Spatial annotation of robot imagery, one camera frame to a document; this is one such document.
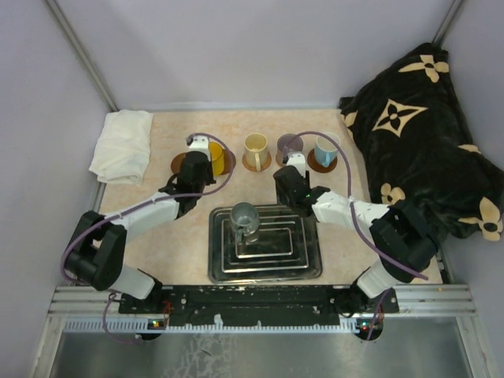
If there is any yellow mug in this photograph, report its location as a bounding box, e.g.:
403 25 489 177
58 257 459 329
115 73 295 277
209 142 225 176

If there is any reddish brown wooden coaster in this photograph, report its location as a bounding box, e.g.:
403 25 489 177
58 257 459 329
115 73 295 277
222 150 236 175

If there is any dark brown wooden coaster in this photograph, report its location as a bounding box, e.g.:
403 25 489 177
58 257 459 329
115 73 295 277
307 149 338 173

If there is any light woven coaster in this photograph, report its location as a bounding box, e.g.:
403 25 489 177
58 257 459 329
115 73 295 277
276 153 288 168

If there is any purple translucent cup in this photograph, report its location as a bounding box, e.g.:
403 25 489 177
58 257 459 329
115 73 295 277
276 133 304 159

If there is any white and blue mug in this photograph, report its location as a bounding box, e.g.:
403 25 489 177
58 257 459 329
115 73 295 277
314 132 340 168

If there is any tan woven coaster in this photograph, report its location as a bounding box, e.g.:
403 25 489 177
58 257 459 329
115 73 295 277
242 154 272 172

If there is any cream mug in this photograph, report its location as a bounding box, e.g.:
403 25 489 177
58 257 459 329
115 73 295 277
244 133 269 172

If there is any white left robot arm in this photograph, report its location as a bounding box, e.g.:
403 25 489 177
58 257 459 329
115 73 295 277
61 151 216 313

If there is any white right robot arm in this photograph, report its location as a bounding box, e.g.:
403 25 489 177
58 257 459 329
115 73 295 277
273 166 439 312

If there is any grey mug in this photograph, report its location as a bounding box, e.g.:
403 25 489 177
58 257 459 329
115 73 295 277
229 202 260 243

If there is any metal serving tray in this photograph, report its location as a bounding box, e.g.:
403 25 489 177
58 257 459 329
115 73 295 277
208 204 323 284

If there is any white folded cloth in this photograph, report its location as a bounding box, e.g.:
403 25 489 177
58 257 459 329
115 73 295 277
89 109 154 185

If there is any black floral blanket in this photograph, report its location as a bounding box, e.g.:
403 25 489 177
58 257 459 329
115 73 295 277
339 43 503 242

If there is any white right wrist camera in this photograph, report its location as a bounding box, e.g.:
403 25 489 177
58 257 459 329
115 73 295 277
285 152 306 177

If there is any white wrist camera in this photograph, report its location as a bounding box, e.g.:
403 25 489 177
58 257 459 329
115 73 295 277
186 134 209 156
285 152 306 177

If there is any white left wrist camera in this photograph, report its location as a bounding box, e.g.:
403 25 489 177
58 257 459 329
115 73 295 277
186 134 209 156

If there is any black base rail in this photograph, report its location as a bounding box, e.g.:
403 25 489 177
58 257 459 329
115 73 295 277
119 285 399 328

